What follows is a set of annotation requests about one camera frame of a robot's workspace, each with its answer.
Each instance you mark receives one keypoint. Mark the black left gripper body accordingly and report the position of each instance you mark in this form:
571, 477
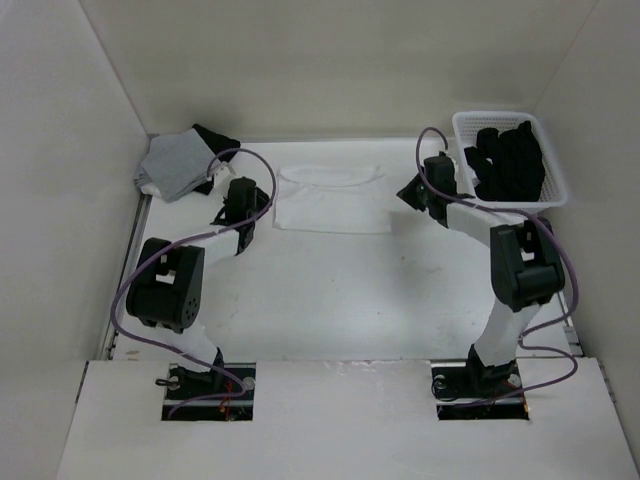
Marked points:
261, 205

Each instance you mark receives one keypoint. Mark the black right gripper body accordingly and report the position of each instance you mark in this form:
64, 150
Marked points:
429, 196

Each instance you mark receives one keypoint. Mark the white tank top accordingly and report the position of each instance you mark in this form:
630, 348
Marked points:
334, 200

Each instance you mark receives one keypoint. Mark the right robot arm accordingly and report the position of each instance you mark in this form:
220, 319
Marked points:
526, 268

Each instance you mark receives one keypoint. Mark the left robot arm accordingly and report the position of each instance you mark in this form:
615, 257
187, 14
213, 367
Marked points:
167, 295

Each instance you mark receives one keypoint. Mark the folded black tank top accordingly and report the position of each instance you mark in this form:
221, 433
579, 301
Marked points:
218, 143

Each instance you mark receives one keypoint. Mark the black tank tops in basket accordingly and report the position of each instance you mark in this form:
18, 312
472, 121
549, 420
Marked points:
508, 165

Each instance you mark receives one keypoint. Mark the folded grey tank top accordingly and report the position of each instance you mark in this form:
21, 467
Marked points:
175, 164

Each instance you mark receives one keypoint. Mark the white plastic basket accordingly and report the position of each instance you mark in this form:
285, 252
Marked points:
467, 124

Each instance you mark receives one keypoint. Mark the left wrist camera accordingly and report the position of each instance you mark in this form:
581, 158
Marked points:
221, 176

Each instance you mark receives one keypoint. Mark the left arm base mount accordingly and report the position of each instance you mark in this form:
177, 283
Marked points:
191, 396

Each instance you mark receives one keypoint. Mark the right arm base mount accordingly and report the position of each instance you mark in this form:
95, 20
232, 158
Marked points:
460, 397

